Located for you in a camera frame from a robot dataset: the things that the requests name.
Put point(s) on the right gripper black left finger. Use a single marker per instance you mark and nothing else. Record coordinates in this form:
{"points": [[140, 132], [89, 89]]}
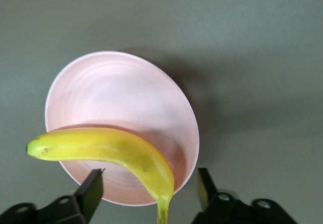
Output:
{"points": [[85, 198]]}

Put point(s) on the pink plate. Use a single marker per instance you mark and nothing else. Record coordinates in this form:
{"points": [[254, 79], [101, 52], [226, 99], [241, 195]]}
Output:
{"points": [[121, 95]]}

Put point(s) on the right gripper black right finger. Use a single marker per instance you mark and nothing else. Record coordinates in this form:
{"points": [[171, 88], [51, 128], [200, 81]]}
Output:
{"points": [[227, 209]]}

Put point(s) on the yellow banana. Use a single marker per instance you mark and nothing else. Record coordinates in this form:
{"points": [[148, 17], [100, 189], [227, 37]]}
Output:
{"points": [[113, 145]]}

